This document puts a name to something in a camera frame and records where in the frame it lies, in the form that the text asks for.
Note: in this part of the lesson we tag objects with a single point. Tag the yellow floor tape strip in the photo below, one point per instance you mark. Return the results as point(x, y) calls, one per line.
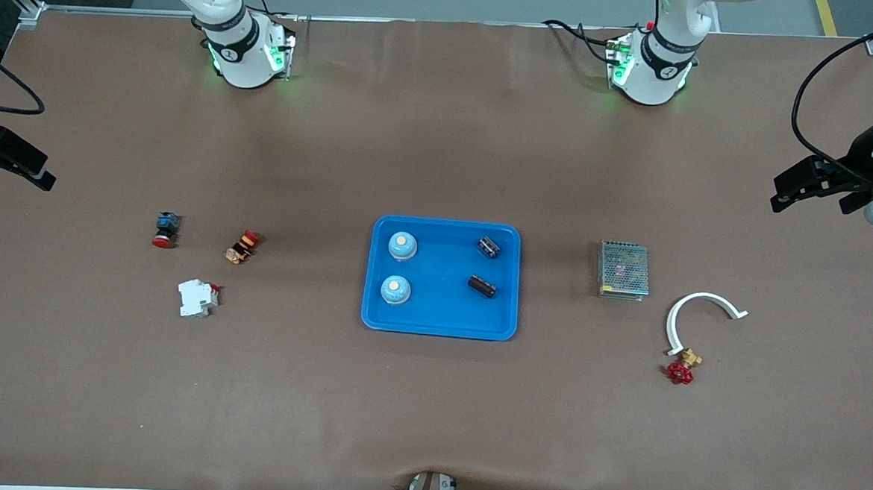
point(826, 17)

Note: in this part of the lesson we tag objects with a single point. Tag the blue plastic tray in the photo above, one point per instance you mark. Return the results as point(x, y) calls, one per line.
point(441, 305)

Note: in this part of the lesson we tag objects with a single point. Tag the dark brown cylindrical capacitor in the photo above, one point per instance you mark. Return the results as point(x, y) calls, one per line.
point(489, 247)
point(481, 285)

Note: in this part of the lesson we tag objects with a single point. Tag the brown table cover mat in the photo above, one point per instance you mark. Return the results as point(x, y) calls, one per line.
point(428, 409)

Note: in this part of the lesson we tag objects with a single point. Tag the light blue call bell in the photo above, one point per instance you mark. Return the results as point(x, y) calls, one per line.
point(395, 291)
point(402, 247)

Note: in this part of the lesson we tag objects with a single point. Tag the red emergency push button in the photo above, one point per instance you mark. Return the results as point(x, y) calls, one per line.
point(165, 229)

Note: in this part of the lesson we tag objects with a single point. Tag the white circuit breaker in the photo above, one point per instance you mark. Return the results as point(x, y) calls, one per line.
point(196, 298)

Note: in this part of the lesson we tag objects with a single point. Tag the white curved plastic bracket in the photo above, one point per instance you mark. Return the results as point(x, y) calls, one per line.
point(705, 296)

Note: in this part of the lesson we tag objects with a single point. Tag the orange red selector switch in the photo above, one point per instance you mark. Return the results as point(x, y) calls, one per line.
point(242, 248)

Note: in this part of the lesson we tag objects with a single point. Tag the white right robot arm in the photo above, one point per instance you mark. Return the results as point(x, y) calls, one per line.
point(240, 63)

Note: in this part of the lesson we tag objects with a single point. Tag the metal mesh power supply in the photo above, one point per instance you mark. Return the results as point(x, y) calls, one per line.
point(623, 270)

